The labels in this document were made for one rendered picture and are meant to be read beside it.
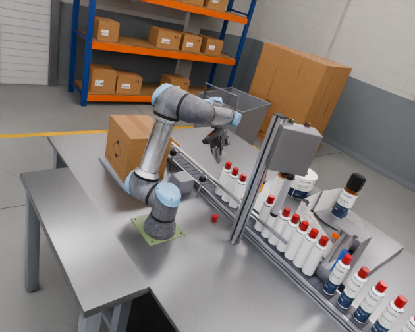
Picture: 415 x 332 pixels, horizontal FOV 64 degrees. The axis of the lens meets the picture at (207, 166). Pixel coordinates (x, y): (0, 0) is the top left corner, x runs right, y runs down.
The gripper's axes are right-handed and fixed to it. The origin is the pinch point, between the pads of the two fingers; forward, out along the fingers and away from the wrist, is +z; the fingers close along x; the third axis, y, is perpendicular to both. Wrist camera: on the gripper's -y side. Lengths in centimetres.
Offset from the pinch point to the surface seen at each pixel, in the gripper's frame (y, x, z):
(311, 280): -2, -57, 52
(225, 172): -1.6, -7.7, 5.7
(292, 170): -10, -56, 3
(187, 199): -16.0, 9.7, 19.4
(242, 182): -0.7, -19.0, 11.0
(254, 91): 284, 217, -80
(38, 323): -86, 66, 83
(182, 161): 0.0, 33.0, 0.2
